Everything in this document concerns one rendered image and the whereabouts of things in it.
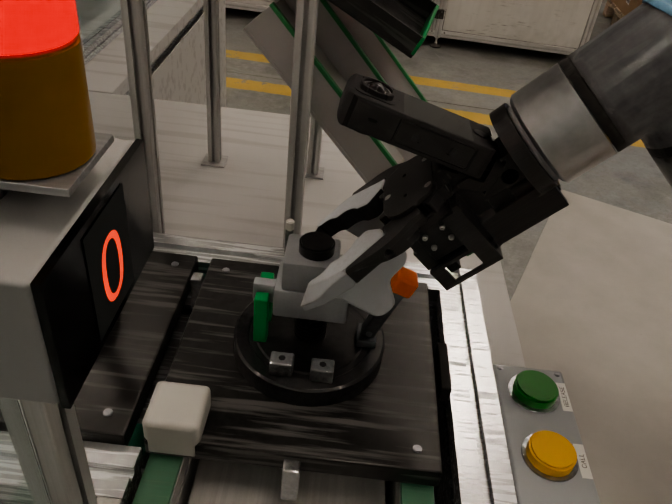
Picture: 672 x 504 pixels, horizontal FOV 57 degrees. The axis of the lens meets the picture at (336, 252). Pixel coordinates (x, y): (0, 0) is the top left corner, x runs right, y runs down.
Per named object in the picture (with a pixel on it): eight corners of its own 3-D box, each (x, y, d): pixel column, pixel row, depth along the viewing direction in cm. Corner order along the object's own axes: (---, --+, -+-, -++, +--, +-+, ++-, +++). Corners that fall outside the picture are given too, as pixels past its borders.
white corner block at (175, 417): (212, 415, 54) (211, 384, 52) (200, 460, 51) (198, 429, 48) (159, 409, 54) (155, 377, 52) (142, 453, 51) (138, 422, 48)
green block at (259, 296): (268, 333, 57) (269, 292, 54) (266, 342, 56) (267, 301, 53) (255, 332, 57) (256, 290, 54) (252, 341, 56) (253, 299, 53)
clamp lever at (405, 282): (376, 327, 58) (418, 272, 54) (376, 342, 57) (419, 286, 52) (342, 313, 58) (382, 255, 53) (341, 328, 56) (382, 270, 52)
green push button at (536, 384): (547, 385, 61) (554, 371, 59) (556, 418, 57) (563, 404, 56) (507, 380, 61) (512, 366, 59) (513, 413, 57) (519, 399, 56)
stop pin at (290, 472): (298, 488, 52) (301, 459, 50) (296, 501, 51) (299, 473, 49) (281, 486, 52) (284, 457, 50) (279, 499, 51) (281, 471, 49)
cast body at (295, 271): (348, 292, 58) (357, 230, 53) (345, 325, 54) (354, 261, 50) (257, 281, 58) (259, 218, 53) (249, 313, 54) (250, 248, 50)
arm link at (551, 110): (573, 88, 39) (546, 45, 45) (509, 131, 41) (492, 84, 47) (629, 171, 42) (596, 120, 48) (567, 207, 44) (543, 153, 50)
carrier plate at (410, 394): (424, 296, 70) (428, 281, 69) (438, 487, 51) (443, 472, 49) (212, 271, 70) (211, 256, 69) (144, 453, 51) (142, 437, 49)
